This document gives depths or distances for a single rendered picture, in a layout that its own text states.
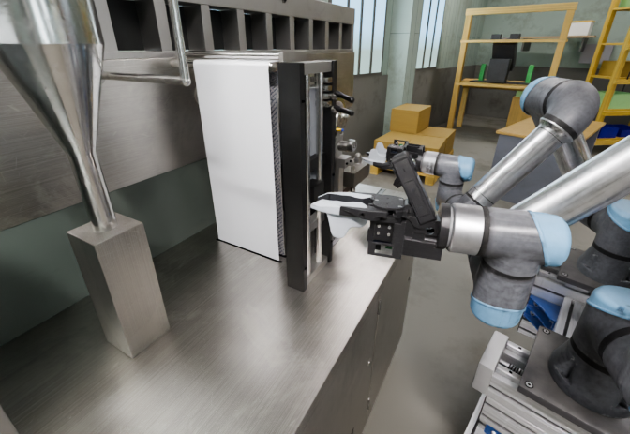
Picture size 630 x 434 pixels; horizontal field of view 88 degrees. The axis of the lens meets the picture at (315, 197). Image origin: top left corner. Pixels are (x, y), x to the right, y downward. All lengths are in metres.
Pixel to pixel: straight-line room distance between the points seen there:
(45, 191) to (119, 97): 0.26
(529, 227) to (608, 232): 0.77
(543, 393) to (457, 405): 0.97
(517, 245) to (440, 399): 1.38
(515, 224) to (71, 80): 0.64
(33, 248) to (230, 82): 0.56
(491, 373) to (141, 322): 0.80
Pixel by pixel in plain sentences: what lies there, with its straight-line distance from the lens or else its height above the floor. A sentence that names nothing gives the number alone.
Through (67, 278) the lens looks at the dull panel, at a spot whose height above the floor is 0.97.
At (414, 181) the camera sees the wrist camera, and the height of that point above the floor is 1.29.
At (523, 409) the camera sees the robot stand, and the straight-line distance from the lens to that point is 1.01.
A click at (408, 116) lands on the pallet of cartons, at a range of 4.50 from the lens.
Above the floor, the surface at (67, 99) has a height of 1.40.
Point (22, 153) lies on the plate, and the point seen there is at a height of 1.28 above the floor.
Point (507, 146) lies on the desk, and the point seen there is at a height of 0.56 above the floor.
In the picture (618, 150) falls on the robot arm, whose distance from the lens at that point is 0.68.
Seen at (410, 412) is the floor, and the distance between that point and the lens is 1.77.
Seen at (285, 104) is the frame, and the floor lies 1.36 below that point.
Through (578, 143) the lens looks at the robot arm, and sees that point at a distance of 1.24.
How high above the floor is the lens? 1.47
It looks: 25 degrees down
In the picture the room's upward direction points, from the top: straight up
